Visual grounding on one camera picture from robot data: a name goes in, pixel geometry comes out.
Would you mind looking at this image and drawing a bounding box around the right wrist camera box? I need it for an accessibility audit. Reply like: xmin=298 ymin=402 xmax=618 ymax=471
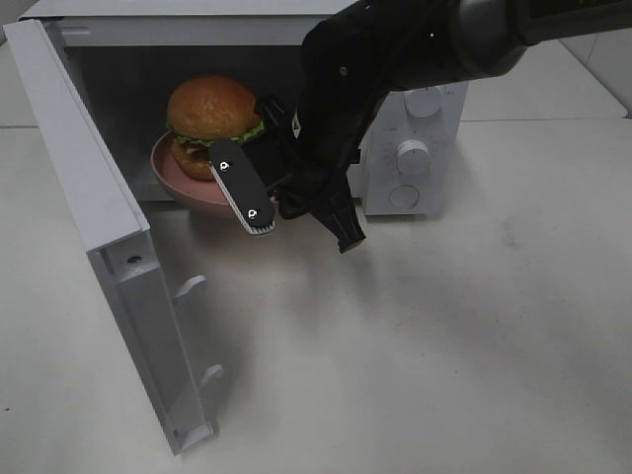
xmin=208 ymin=138 xmax=276 ymax=236

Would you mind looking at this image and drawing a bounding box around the round white door button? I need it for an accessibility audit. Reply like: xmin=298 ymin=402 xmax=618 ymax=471
xmin=389 ymin=185 xmax=420 ymax=209

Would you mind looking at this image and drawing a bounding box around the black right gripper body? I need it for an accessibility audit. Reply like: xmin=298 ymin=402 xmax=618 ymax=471
xmin=242 ymin=95 xmax=352 ymax=219

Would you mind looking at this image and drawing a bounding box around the white microwave oven body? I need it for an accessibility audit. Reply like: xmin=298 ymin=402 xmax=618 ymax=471
xmin=5 ymin=1 xmax=467 ymax=216

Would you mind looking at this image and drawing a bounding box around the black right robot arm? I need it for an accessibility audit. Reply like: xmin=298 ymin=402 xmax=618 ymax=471
xmin=238 ymin=1 xmax=631 ymax=251

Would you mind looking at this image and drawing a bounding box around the white microwave door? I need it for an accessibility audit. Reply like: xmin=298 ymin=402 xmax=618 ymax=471
xmin=4 ymin=20 xmax=216 ymax=454

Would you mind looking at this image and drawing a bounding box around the upper white power knob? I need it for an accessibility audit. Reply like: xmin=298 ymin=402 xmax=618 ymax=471
xmin=404 ymin=86 xmax=443 ymax=119

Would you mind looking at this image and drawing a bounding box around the toy hamburger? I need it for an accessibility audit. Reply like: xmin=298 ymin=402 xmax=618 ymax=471
xmin=166 ymin=74 xmax=265 ymax=181

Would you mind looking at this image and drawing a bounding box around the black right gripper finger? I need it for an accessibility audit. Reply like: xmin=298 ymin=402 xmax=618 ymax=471
xmin=315 ymin=197 xmax=365 ymax=254

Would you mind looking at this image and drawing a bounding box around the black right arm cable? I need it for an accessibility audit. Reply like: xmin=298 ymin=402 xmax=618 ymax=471
xmin=269 ymin=73 xmax=396 ymax=221

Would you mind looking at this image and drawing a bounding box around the pink round plate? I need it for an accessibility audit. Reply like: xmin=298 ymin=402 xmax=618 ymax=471
xmin=150 ymin=132 xmax=237 ymax=220

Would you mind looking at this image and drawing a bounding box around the lower white timer knob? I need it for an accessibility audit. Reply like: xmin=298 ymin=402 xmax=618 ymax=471
xmin=396 ymin=139 xmax=432 ymax=176

